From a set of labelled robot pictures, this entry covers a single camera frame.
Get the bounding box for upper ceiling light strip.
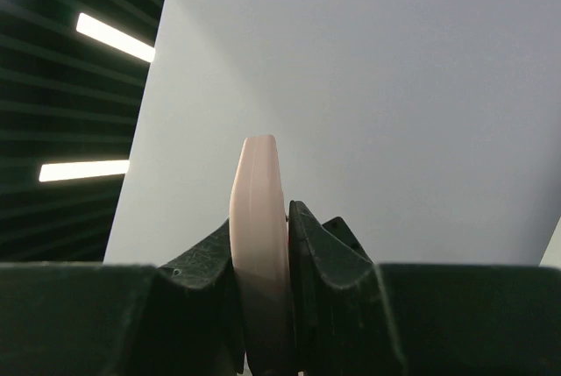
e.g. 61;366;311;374
75;12;155;63

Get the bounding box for ceiling light strip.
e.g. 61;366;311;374
39;160;130;182
75;12;155;63

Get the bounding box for lower ceiling light strip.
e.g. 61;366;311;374
39;160;130;182

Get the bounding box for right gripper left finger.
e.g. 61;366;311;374
1;224;245;375

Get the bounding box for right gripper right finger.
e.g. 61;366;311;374
288;201;560;375

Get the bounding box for phone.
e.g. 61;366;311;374
229;135;297;375

